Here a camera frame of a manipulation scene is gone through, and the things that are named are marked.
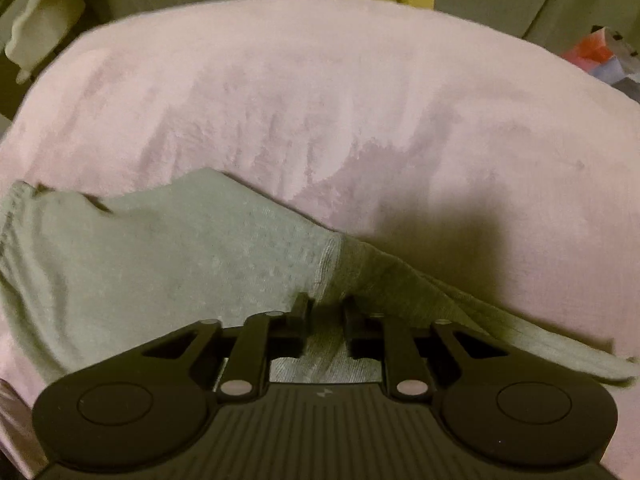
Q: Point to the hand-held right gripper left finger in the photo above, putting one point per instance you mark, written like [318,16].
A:
[302,306]

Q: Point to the pink blanket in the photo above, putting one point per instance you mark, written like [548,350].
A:
[350,110]

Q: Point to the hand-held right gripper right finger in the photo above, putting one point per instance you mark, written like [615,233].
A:
[350,310]

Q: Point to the hanging grey garment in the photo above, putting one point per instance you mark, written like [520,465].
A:
[47,15]

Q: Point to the grey pants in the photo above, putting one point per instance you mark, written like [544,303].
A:
[175,260]

